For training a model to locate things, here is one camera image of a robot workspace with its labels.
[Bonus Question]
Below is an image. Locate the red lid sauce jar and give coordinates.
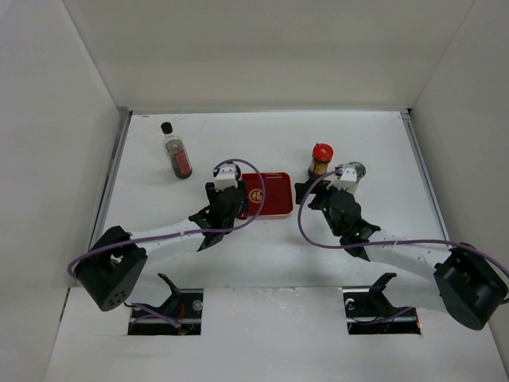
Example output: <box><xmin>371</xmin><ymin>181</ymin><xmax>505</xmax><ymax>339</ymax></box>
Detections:
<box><xmin>308</xmin><ymin>142</ymin><xmax>334</xmax><ymax>177</ymax></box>

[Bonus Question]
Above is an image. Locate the white bottle black cap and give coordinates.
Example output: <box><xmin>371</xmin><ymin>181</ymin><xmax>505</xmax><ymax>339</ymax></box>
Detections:
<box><xmin>235</xmin><ymin>165</ymin><xmax>242</xmax><ymax>181</ymax></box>

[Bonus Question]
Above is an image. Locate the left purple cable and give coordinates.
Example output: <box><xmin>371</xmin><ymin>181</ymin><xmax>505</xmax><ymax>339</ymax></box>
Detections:
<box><xmin>67</xmin><ymin>158</ymin><xmax>266</xmax><ymax>329</ymax></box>

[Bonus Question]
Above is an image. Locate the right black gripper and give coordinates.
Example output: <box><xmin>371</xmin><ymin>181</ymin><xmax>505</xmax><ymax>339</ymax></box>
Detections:
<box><xmin>294</xmin><ymin>176</ymin><xmax>348</xmax><ymax>236</ymax></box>

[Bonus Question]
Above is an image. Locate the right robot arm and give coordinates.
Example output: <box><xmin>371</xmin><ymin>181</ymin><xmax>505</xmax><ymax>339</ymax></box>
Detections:
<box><xmin>294</xmin><ymin>178</ymin><xmax>508</xmax><ymax>330</ymax></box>

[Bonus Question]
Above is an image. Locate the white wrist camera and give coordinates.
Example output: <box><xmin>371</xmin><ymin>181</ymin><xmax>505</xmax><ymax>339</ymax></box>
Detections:
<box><xmin>328</xmin><ymin>164</ymin><xmax>359</xmax><ymax>194</ymax></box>
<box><xmin>213</xmin><ymin>163</ymin><xmax>238</xmax><ymax>192</ymax></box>

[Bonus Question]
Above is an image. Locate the purple cable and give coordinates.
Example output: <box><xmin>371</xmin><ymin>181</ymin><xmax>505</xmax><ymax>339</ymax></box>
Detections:
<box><xmin>67</xmin><ymin>158</ymin><xmax>266</xmax><ymax>329</ymax></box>
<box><xmin>297</xmin><ymin>168</ymin><xmax>509</xmax><ymax>325</ymax></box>

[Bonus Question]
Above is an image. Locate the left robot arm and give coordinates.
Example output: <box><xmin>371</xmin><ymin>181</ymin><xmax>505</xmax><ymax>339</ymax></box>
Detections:
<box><xmin>71</xmin><ymin>181</ymin><xmax>248</xmax><ymax>318</ymax></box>

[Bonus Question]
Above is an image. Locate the red rectangular tray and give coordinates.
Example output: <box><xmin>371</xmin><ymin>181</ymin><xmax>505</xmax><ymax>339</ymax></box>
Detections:
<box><xmin>239</xmin><ymin>172</ymin><xmax>293</xmax><ymax>218</ymax></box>

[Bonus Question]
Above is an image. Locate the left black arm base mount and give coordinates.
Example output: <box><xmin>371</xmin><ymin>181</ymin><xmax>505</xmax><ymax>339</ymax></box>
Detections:
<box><xmin>125</xmin><ymin>273</ymin><xmax>204</xmax><ymax>337</ymax></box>

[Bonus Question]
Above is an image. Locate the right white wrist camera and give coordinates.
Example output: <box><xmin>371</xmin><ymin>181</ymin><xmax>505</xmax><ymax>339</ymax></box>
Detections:
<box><xmin>328</xmin><ymin>164</ymin><xmax>359</xmax><ymax>194</ymax></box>

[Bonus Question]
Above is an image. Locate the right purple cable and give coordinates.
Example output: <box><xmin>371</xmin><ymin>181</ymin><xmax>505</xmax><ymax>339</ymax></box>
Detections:
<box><xmin>297</xmin><ymin>168</ymin><xmax>509</xmax><ymax>325</ymax></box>

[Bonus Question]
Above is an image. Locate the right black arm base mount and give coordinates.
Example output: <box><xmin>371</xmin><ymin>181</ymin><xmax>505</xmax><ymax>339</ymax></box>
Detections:
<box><xmin>342</xmin><ymin>273</ymin><xmax>421</xmax><ymax>335</ymax></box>

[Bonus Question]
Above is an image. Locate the dark sauce glass bottle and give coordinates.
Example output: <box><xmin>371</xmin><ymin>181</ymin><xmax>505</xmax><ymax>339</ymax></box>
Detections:
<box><xmin>161</xmin><ymin>122</ymin><xmax>192</xmax><ymax>179</ymax></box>

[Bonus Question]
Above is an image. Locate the silver lid jar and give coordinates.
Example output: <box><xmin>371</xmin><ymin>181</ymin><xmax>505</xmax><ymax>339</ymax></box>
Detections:
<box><xmin>345</xmin><ymin>162</ymin><xmax>367</xmax><ymax>183</ymax></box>

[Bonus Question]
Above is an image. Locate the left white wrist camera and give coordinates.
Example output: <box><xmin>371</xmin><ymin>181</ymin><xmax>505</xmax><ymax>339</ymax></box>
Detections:
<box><xmin>213</xmin><ymin>163</ymin><xmax>238</xmax><ymax>192</ymax></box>

